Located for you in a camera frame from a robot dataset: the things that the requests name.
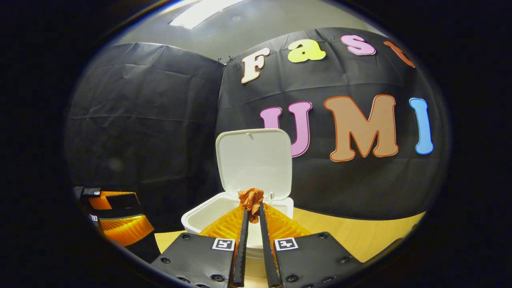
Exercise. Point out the wooden desktop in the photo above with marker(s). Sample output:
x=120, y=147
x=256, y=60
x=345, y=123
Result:
x=360, y=236

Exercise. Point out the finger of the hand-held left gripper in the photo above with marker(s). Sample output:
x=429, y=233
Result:
x=120, y=204
x=128, y=232

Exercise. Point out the orange paper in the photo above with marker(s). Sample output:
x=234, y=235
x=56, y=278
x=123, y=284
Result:
x=251, y=200

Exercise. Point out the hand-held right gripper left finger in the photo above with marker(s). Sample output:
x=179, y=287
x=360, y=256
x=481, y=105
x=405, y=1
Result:
x=241, y=256

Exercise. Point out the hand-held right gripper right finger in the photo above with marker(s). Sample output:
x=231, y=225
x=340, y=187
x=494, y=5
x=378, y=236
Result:
x=267, y=256

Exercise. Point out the black backdrop cloth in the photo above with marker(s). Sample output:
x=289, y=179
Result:
x=160, y=140

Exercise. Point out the white desktop garbage bin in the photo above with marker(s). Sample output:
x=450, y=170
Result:
x=254, y=164

